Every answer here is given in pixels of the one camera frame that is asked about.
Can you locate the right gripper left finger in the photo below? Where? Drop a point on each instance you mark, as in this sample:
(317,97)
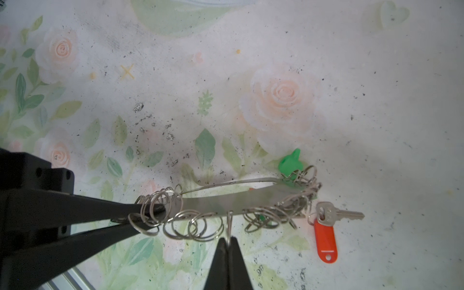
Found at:
(218,278)

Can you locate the green key tag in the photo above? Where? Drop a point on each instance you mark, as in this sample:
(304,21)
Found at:
(290,166)

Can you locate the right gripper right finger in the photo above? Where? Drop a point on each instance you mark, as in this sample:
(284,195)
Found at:
(238,277)

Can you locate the key with red tag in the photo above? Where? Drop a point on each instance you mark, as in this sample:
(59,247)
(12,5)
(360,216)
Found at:
(326,216)

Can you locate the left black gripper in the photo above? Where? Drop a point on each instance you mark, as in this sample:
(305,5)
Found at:
(37,208)

